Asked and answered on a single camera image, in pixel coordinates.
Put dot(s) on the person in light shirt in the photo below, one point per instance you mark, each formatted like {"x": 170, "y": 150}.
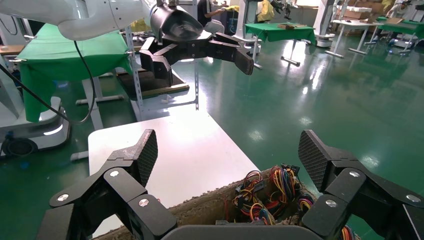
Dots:
{"x": 397, "y": 10}

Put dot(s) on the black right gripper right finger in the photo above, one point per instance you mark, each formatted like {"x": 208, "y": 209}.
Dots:
{"x": 351, "y": 185}

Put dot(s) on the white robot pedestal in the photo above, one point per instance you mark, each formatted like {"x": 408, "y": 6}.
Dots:
{"x": 323, "y": 23}

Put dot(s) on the white work table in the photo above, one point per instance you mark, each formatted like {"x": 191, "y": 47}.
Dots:
{"x": 354, "y": 24}

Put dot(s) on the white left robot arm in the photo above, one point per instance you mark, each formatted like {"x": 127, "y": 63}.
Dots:
{"x": 99, "y": 16}

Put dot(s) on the white table leg frame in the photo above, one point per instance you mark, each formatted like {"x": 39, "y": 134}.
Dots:
{"x": 96, "y": 99}

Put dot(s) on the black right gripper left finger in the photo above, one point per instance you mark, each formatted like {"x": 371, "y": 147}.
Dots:
{"x": 112, "y": 188}

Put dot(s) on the white robot column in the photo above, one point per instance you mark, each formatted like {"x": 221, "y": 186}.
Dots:
{"x": 245, "y": 20}

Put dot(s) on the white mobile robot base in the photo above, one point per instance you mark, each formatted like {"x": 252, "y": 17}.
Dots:
{"x": 43, "y": 132}

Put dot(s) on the small green tablecloth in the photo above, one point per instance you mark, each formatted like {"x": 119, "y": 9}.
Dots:
{"x": 281, "y": 32}

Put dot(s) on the person in yellow jacket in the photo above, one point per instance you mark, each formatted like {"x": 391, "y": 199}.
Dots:
{"x": 265, "y": 11}

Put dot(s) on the person in black shirt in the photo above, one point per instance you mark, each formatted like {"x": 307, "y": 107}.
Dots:
{"x": 208, "y": 16}

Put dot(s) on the wooden tabletop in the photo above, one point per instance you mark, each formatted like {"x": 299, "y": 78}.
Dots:
{"x": 11, "y": 49}

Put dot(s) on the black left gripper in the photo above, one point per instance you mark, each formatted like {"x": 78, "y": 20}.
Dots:
{"x": 175, "y": 23}

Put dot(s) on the green tablecloth with box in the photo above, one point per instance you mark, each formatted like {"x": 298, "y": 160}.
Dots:
{"x": 402, "y": 27}

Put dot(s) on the white table legs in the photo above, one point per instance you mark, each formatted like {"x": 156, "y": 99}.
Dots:
{"x": 291, "y": 53}

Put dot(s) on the black board with wooden edge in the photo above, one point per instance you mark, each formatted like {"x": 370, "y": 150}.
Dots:
{"x": 149, "y": 82}

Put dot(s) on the grey metal shelf frame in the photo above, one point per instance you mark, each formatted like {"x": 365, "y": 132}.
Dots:
{"x": 136, "y": 86}

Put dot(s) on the stacked cardboard boxes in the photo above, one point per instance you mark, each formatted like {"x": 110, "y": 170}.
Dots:
{"x": 359, "y": 13}

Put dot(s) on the large green tablecloth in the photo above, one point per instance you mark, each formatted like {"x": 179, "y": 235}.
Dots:
{"x": 66, "y": 56}

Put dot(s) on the brown cardboard divider box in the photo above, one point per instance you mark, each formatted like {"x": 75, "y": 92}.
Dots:
{"x": 205, "y": 205}

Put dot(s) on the white table foot tube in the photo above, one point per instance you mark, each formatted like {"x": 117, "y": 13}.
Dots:
{"x": 79, "y": 155}

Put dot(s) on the flat cardboard piece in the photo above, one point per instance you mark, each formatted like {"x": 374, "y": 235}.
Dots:
{"x": 291, "y": 26}

